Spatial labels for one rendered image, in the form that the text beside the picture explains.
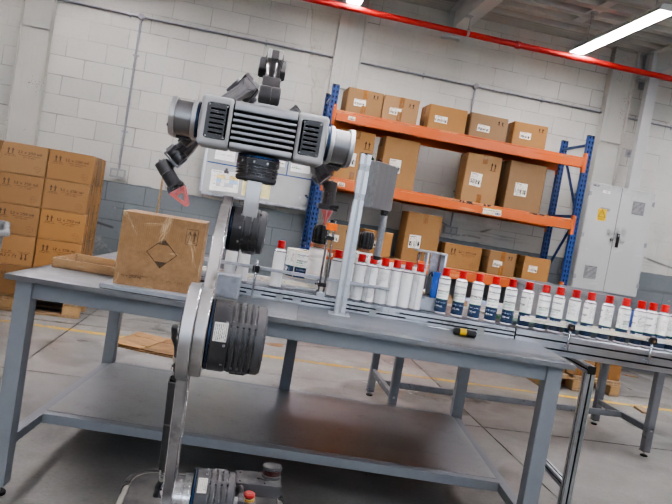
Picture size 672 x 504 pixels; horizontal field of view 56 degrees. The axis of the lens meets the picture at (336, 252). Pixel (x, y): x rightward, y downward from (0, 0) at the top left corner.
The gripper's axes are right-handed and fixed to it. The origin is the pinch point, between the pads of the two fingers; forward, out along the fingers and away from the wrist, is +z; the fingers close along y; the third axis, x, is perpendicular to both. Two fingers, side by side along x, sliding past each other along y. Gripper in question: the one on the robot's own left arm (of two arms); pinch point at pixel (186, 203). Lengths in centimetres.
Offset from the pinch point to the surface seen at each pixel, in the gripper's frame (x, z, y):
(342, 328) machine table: -28, 68, -41
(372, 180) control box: -70, 29, -13
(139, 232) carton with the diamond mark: 18.1, 2.0, -27.0
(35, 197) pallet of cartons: 120, -78, 293
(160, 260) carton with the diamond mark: 16.9, 14.6, -26.9
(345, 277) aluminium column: -41, 58, -10
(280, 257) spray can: -22.5, 39.0, 6.2
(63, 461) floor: 101, 69, 14
